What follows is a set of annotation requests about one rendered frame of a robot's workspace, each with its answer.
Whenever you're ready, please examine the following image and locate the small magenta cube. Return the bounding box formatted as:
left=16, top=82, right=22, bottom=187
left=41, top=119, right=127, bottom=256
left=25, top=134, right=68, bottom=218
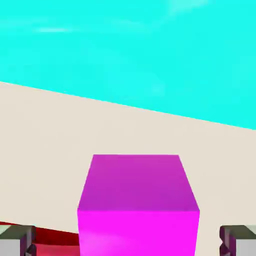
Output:
left=77, top=153, right=201, bottom=256

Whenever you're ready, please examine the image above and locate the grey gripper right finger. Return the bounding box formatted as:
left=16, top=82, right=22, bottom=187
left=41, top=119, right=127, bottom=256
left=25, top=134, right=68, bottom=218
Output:
left=219, top=224, right=256, bottom=256

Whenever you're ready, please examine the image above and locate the large cyan box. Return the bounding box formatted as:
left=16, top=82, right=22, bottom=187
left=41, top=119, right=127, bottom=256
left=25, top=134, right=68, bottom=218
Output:
left=0, top=0, right=256, bottom=131

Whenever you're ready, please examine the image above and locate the large red box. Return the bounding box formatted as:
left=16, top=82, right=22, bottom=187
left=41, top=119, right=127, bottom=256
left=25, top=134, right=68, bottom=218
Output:
left=0, top=220, right=81, bottom=256

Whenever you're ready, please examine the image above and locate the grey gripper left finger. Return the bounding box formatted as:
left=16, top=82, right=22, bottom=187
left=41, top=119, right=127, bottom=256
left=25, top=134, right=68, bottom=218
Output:
left=0, top=224, right=37, bottom=256

